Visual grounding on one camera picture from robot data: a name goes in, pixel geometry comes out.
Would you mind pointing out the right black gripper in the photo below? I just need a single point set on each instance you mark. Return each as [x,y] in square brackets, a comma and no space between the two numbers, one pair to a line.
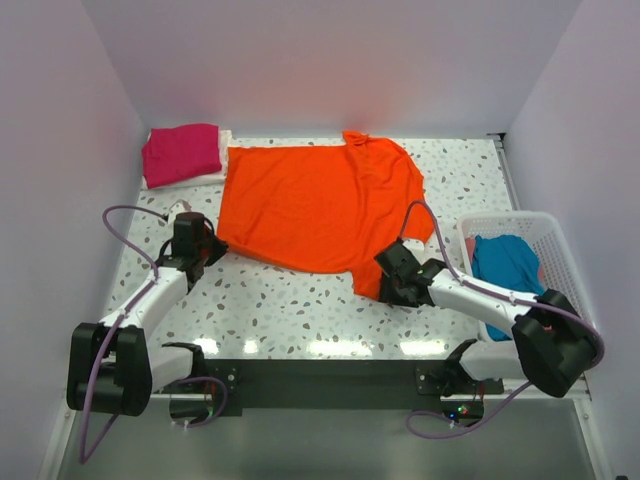
[386,294]

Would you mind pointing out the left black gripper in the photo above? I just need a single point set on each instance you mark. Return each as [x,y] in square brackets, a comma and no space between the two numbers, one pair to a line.
[220,248]

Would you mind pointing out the orange t-shirt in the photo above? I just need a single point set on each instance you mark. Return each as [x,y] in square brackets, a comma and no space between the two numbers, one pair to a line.
[323,209]

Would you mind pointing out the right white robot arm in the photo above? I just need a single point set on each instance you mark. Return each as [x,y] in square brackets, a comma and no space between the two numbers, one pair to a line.
[551,346]

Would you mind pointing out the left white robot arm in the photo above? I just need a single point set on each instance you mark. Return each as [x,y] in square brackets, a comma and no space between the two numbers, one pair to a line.
[112,368]

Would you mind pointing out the pink t-shirt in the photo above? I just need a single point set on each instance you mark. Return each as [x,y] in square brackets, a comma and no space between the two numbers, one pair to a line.
[470,244]

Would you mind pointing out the folded magenta t-shirt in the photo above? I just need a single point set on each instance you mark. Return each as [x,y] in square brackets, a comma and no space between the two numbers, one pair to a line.
[173,155]

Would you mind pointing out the teal t-shirt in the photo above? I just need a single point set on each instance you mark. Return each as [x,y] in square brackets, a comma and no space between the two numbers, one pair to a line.
[508,262]

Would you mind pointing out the folded white t-shirt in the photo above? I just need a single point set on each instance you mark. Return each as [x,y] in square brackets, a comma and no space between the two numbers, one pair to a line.
[225,138]

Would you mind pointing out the white plastic laundry basket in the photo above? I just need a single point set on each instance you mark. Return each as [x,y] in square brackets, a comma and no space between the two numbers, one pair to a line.
[545,237]

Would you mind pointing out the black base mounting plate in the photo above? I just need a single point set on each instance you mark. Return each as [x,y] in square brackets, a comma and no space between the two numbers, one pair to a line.
[347,385]

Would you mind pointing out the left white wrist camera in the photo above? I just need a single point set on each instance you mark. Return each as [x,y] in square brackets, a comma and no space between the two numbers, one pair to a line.
[178,207]

